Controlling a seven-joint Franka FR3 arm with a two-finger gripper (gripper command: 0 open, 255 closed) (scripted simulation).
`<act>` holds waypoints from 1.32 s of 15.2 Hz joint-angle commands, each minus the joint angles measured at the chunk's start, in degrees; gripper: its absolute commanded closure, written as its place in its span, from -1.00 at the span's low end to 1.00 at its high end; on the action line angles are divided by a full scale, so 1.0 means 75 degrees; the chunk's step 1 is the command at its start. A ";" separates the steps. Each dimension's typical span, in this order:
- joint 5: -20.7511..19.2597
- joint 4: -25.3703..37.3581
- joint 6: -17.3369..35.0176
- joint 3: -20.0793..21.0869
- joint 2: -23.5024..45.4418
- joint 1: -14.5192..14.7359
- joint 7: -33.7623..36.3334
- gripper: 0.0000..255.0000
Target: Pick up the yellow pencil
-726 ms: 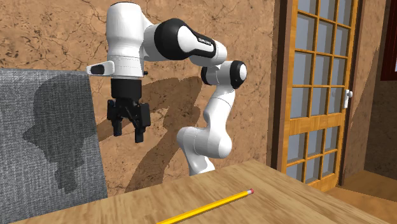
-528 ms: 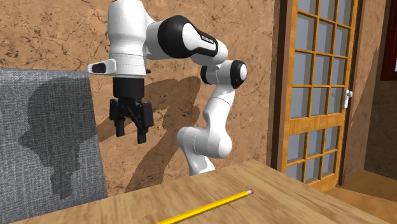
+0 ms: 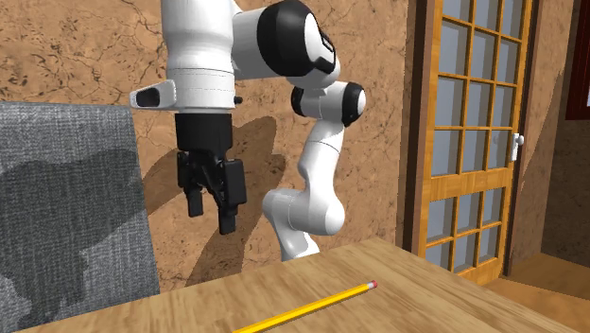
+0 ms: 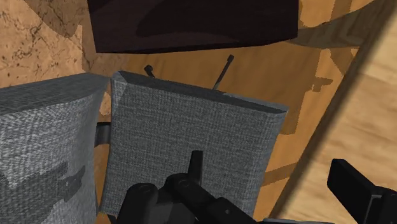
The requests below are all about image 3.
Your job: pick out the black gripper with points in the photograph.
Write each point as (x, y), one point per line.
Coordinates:
(203, 131)

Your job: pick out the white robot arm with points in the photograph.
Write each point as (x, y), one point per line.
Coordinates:
(203, 50)

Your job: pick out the grey fabric sofa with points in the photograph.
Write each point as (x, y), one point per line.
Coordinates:
(69, 207)

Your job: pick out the yellow pencil with red eraser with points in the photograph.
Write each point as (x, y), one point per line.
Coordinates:
(313, 305)

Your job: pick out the wooden door with glass panes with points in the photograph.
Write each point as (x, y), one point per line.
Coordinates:
(465, 184)

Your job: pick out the dark red framed window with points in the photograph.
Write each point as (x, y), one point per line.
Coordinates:
(577, 55)

